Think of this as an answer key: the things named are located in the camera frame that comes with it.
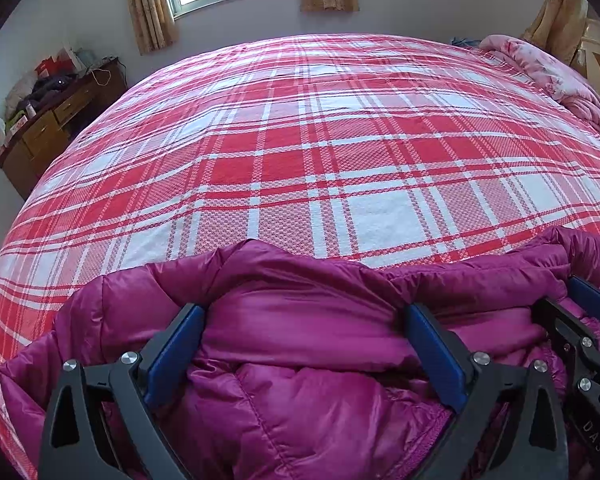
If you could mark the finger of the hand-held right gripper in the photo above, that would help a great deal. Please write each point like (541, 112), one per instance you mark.
(595, 300)
(580, 345)

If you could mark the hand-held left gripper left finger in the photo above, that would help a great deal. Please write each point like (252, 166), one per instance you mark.
(175, 355)

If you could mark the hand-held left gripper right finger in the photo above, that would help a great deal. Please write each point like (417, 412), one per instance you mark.
(437, 355)

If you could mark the magenta puffer jacket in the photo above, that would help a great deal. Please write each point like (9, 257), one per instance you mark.
(305, 320)

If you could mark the pile of dark clothes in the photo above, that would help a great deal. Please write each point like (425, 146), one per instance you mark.
(47, 89)

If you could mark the pink floral quilt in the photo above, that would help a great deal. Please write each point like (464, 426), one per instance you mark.
(555, 75)

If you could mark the red plaid bedsheet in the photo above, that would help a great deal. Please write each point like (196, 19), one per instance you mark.
(300, 135)

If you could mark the brown wooden desk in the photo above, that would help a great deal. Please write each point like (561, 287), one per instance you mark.
(45, 135)

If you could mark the blue cloth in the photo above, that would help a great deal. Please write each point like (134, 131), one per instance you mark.
(462, 41)

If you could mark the pale plastic bag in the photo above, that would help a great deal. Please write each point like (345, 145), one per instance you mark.
(22, 91)

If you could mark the red paper bag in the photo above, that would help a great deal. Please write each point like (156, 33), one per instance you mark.
(50, 65)

